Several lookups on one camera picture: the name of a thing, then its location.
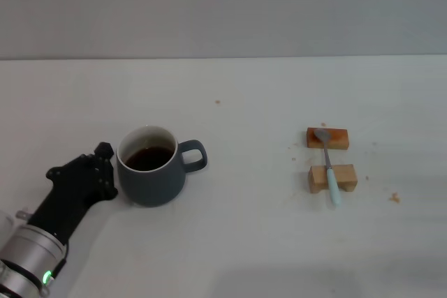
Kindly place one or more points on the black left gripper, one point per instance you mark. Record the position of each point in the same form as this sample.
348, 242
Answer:
66, 203

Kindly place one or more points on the dark grey ceramic coffee cup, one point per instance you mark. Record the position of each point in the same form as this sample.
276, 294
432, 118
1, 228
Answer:
150, 186

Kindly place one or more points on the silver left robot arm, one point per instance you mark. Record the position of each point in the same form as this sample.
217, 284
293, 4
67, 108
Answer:
24, 252

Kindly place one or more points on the orange-stained wooden block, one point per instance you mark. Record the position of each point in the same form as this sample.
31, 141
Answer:
337, 141

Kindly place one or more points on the light wooden arch block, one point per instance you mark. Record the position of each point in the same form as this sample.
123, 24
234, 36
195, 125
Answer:
345, 174

